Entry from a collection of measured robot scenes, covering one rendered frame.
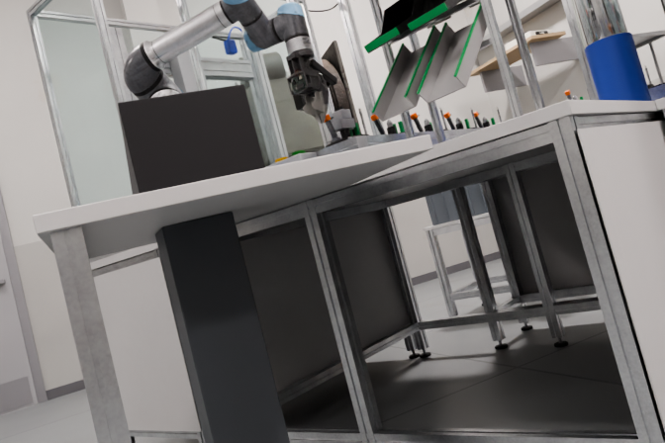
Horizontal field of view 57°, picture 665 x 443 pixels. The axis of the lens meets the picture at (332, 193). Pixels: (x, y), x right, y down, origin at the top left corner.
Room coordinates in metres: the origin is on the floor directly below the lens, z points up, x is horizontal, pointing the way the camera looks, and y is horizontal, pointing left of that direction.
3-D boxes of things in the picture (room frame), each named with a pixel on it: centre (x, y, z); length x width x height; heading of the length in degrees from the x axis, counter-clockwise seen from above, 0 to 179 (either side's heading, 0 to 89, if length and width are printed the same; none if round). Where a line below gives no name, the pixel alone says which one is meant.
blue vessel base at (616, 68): (2.11, -1.06, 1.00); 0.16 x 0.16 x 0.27
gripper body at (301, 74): (1.78, -0.01, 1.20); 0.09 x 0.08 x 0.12; 140
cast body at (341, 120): (1.88, -0.09, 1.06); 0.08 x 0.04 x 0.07; 138
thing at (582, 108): (2.22, -0.37, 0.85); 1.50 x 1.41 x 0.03; 50
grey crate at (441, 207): (3.85, -0.92, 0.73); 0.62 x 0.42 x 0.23; 50
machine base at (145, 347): (2.91, 0.44, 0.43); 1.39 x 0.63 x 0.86; 140
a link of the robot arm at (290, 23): (1.79, -0.01, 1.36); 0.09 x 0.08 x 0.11; 68
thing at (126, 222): (1.44, 0.29, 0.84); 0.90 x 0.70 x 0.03; 23
